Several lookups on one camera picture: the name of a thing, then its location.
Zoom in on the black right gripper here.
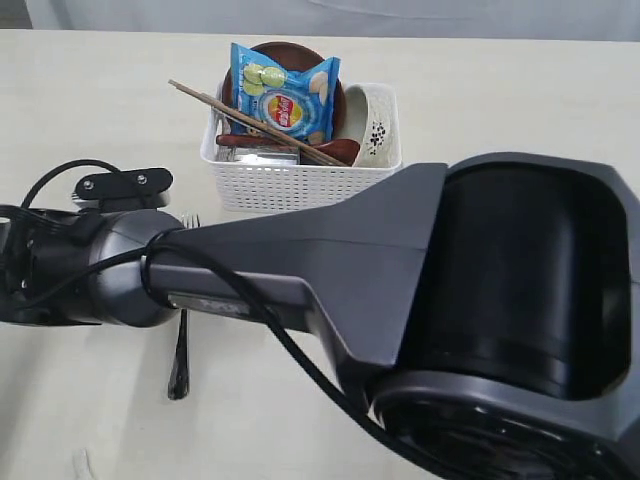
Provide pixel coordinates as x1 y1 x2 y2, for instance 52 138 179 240
1 204 105 327

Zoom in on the silver fork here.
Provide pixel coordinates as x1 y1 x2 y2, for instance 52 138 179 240
167 213 202 401

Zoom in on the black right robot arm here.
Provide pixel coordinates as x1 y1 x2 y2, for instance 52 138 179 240
1 152 639 479

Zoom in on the white perforated plastic basket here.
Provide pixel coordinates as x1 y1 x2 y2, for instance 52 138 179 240
200 111 403 213

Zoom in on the blue chips bag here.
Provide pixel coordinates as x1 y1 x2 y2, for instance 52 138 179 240
229 42 341 145

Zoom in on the dark red wooden spoon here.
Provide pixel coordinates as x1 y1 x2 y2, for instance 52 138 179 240
215 134 360 163

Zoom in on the brown round plate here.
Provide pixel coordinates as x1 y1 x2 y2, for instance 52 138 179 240
220 41 347 146

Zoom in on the white floral ceramic bowl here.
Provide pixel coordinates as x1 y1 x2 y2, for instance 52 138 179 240
337 83 402 169

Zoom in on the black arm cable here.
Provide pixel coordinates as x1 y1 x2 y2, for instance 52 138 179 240
0 158 451 480

